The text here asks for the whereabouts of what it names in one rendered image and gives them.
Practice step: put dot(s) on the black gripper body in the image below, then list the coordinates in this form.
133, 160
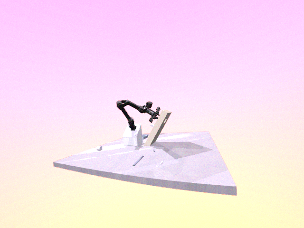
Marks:
153, 113

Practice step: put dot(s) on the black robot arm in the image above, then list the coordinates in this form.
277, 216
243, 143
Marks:
142, 109

